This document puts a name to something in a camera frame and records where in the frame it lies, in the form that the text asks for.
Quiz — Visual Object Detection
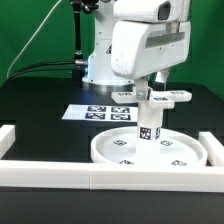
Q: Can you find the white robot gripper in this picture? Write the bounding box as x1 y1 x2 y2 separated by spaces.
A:
111 21 191 101

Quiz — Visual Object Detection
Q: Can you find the white cross-shaped table base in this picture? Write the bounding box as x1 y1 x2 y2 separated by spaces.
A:
111 90 192 109

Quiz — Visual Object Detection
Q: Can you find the white round table top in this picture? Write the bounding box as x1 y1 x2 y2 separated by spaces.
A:
91 126 208 167

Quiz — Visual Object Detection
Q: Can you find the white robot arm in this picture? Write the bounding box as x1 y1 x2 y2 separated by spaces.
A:
82 0 191 98

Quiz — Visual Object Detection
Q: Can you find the white marker sheet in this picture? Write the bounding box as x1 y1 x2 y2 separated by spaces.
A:
62 104 138 122

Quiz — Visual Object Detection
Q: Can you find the white right fence bar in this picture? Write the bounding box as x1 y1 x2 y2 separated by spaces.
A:
198 132 224 167

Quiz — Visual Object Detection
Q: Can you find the white fence bar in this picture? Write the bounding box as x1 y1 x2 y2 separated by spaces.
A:
198 132 224 167
0 125 15 160
0 160 224 193

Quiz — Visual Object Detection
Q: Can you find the white left fence bar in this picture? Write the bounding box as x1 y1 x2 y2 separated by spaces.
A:
0 125 15 160

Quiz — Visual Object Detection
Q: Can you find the white front fence bar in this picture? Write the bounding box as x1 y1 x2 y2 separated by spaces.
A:
0 160 224 193

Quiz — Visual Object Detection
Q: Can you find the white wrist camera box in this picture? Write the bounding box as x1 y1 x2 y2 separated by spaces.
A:
113 0 182 23

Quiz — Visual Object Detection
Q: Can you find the black cable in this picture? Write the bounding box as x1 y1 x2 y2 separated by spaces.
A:
5 61 78 83

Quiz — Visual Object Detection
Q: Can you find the black camera stand pole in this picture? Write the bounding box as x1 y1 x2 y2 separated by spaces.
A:
69 0 99 77

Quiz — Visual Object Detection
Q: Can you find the white cable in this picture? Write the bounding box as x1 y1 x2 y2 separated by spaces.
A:
5 0 63 80

